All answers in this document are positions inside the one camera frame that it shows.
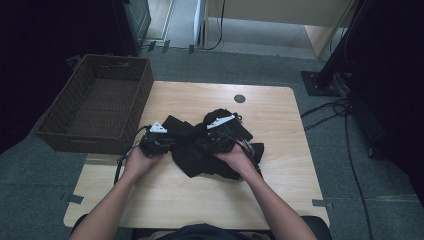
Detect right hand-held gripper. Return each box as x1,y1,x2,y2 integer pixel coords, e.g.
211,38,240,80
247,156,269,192
199,114,241,156

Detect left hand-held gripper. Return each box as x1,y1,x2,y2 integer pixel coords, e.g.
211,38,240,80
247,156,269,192
139,121,174,158

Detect black pants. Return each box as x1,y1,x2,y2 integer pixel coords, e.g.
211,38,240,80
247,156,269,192
161,108,265,181

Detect brown wicker basket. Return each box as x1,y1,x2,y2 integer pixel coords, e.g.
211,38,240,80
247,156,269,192
35,54,155,156

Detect person's left hand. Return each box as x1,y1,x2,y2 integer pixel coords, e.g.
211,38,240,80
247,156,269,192
123,146,164,183

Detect person's right hand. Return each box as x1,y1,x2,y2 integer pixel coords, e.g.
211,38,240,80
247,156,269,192
214,141,259,179

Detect person's dark shirt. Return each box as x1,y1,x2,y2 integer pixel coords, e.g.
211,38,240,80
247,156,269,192
156,223,248,240

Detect black chair armrest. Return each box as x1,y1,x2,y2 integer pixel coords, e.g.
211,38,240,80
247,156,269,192
70,214,88,236
299,215,333,240

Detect black metal stand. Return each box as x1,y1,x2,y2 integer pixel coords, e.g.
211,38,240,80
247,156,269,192
300,0,371,98

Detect dark cabinet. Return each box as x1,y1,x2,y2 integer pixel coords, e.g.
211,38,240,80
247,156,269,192
113,0,152,58

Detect grey floor tape strip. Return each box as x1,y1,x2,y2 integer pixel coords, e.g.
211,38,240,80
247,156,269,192
311,198,334,210

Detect white panel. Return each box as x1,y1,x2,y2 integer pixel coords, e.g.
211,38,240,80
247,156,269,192
193,0,206,47

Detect light wooden desk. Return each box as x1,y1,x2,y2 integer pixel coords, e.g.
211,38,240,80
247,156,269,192
203,0,356,58

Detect dark curtain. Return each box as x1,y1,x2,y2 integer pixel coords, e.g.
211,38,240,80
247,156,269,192
0,0,124,154
346,0,424,208

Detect left hand-held gripper cable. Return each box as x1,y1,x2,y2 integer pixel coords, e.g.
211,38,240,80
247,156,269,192
113,124,151,186

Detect hand-held gripper cable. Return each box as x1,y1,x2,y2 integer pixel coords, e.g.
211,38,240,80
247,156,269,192
113,124,151,186
219,131,264,178

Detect right hand-held gripper cable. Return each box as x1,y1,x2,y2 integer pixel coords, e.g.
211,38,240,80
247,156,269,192
219,131,264,178

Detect hanging black cable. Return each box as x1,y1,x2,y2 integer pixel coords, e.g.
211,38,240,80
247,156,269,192
202,0,226,52

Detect long black floor cable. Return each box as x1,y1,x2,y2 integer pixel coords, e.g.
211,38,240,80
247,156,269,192
343,106,374,240

